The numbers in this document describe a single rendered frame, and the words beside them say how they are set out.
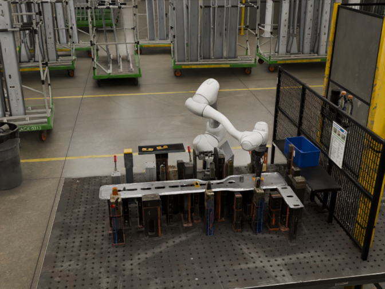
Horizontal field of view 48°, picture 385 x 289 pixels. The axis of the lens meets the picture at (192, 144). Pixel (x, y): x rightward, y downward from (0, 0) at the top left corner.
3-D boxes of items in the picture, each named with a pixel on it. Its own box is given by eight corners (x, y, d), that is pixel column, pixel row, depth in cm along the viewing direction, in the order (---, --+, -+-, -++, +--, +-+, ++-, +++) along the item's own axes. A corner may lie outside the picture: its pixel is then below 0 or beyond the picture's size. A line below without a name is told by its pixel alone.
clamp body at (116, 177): (112, 218, 332) (109, 176, 318) (112, 210, 343) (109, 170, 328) (125, 217, 334) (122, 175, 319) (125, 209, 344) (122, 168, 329)
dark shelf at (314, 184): (311, 193, 308) (312, 190, 306) (271, 143, 389) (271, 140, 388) (341, 191, 311) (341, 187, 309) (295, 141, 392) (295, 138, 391)
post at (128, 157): (126, 204, 351) (123, 155, 333) (126, 199, 358) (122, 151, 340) (136, 203, 352) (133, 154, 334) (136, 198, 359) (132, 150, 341)
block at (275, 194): (268, 231, 316) (271, 198, 305) (263, 223, 326) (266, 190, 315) (281, 230, 318) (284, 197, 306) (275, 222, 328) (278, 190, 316)
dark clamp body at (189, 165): (183, 210, 342) (183, 167, 327) (181, 202, 354) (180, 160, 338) (196, 210, 344) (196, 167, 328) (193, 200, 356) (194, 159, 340)
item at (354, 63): (368, 195, 500) (403, 16, 419) (357, 195, 498) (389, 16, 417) (320, 147, 621) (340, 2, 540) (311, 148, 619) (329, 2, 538)
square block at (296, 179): (291, 223, 326) (296, 181, 311) (288, 217, 333) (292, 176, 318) (302, 222, 327) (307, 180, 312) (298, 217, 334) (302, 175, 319)
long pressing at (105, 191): (98, 202, 299) (98, 200, 298) (99, 186, 319) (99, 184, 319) (289, 187, 318) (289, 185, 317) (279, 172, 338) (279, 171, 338)
